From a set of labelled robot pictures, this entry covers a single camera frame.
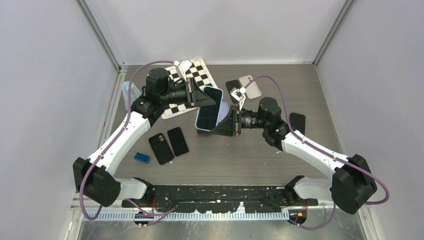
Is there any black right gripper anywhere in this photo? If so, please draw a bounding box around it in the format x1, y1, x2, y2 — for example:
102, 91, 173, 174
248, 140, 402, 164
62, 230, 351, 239
211, 105, 269, 138

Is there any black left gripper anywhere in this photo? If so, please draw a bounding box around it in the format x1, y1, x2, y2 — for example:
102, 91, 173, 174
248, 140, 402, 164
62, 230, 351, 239
160, 77, 216, 109

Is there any light blue cased phone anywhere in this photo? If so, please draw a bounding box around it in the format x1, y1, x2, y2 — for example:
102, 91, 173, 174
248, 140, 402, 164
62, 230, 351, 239
195, 86, 223, 132

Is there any dark phone from lilac case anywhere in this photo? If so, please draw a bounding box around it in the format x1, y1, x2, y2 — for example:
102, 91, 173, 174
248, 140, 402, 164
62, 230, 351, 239
197, 129, 211, 136

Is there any black phone from case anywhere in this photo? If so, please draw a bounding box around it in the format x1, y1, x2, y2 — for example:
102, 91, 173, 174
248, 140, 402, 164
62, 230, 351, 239
225, 79, 244, 105

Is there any beige phone case with ring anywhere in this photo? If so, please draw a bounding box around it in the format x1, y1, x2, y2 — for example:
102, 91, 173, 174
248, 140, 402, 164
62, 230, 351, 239
238, 75, 262, 100

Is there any purple edged phone from case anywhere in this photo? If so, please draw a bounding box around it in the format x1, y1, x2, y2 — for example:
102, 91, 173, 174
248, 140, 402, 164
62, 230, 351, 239
167, 127, 190, 157

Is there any lilac cased phone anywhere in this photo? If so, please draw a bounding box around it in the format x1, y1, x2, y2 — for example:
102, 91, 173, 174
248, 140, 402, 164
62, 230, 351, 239
216, 101, 230, 125

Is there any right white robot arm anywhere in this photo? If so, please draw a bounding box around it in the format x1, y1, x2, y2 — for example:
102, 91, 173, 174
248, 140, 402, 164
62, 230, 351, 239
211, 97, 378, 214

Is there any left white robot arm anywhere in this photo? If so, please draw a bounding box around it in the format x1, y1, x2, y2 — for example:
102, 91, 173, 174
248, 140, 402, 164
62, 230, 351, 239
72, 68, 216, 207

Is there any blue toy brick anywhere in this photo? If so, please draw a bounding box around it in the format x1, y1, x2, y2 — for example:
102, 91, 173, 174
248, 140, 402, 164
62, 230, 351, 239
134, 152, 150, 164

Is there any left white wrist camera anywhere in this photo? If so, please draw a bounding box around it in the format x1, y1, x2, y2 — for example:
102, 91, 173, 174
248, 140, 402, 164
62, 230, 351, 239
173, 59, 193, 81

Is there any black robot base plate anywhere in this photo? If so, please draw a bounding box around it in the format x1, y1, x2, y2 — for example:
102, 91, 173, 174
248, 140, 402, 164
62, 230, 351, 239
122, 184, 318, 214

